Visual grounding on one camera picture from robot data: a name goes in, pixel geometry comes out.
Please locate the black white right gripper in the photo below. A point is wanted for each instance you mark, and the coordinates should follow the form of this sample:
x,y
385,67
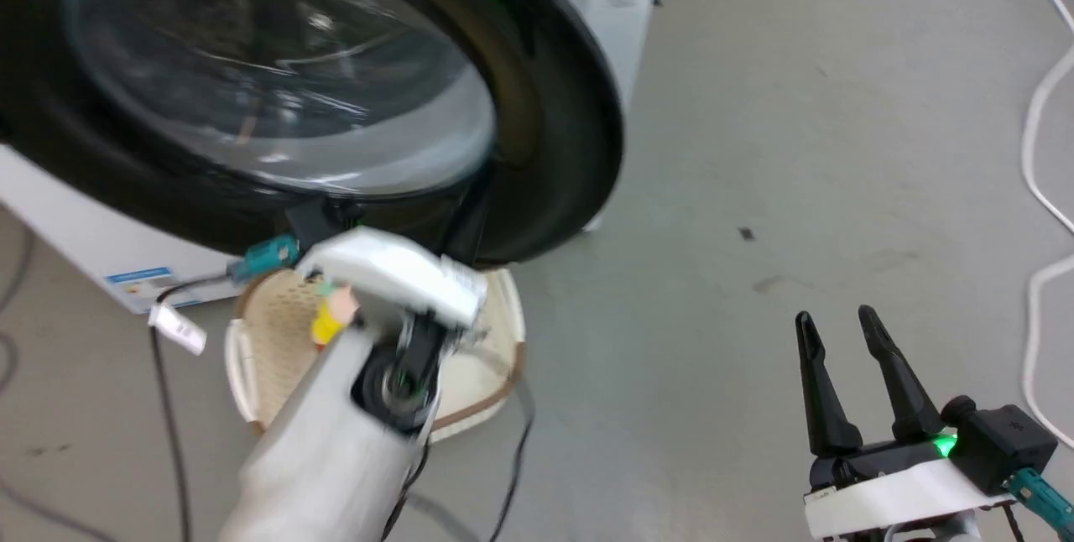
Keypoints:
x,y
889,487

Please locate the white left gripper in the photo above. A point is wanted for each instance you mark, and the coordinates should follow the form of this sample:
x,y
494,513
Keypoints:
x,y
386,273

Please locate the black round glass washer door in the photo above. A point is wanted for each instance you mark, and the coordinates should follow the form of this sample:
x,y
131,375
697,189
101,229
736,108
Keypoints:
x,y
277,64

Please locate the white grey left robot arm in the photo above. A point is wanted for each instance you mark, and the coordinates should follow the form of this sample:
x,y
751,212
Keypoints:
x,y
327,450

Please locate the white washing machine body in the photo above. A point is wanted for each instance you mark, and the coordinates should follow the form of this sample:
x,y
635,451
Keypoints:
x,y
75,231

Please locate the small yellow pink doll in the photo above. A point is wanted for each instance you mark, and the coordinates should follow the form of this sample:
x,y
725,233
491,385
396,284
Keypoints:
x,y
333,315

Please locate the cream perforated laundry basket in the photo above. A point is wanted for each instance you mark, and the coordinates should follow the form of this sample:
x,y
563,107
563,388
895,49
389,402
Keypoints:
x,y
268,332

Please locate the blue white appliance label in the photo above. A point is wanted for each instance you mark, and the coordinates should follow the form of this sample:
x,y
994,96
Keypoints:
x,y
155,286

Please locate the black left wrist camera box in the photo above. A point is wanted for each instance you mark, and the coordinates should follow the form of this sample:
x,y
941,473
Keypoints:
x,y
319,221

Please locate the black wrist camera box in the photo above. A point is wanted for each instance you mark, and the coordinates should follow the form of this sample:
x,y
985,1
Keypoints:
x,y
319,221
1003,441

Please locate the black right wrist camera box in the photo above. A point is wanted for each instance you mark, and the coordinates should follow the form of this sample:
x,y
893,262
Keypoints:
x,y
1003,441

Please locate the teal left camera connector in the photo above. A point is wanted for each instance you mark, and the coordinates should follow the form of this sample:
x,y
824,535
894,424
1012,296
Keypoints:
x,y
267,257

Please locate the teal camera connector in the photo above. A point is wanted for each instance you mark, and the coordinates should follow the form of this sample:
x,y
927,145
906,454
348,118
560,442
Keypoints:
x,y
1045,502
267,257

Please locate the teal right camera connector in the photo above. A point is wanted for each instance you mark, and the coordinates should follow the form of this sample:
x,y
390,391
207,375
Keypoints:
x,y
1045,502

